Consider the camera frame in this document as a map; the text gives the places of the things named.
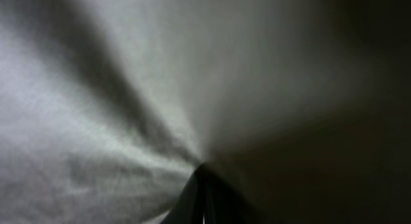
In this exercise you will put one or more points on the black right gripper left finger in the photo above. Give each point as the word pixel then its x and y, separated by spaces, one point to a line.
pixel 190 205

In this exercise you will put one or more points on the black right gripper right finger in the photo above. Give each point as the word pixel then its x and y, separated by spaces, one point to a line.
pixel 223 204

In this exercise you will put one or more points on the grey shorts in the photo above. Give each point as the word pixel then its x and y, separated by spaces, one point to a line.
pixel 301 106

